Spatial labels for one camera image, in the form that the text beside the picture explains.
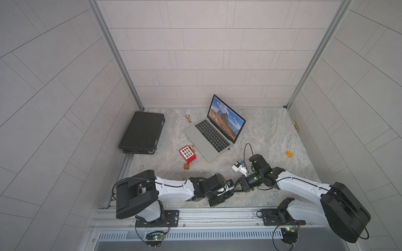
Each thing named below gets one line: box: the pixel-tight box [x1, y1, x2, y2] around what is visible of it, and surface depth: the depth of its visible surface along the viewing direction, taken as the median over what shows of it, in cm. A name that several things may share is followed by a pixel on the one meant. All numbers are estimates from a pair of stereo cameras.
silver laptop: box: [182, 94, 247, 163], surface depth 100 cm
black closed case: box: [118, 110, 166, 155], surface depth 94 cm
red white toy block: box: [179, 145, 197, 164], surface depth 91 cm
